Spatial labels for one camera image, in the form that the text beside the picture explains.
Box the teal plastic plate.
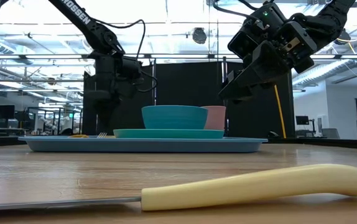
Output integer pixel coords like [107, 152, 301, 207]
[113, 128, 225, 139]

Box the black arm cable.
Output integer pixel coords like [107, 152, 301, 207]
[93, 18, 159, 94]
[212, 0, 260, 21]

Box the table knife cream handle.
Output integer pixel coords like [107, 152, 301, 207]
[0, 164, 357, 213]

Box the black folding partition screen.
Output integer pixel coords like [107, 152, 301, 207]
[83, 60, 296, 140]

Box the teal plastic bowl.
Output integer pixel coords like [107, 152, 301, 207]
[141, 105, 209, 130]

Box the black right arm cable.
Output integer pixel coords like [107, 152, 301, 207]
[212, 0, 260, 21]

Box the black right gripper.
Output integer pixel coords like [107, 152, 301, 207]
[218, 4, 318, 103]

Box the pink plastic cup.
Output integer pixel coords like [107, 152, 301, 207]
[200, 105, 227, 131]

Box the black computer monitor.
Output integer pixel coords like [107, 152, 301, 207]
[295, 115, 310, 126]
[0, 105, 16, 121]

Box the blue plastic serving tray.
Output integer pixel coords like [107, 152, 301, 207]
[18, 136, 268, 154]

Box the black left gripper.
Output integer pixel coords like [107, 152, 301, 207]
[83, 57, 136, 135]

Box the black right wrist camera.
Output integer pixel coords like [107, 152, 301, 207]
[228, 26, 262, 60]

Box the black ceiling cable reel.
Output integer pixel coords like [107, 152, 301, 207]
[336, 29, 352, 46]
[192, 27, 208, 45]

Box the yellow hanging cable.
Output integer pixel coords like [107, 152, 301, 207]
[273, 84, 287, 139]

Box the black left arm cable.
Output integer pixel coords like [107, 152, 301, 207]
[93, 18, 159, 94]

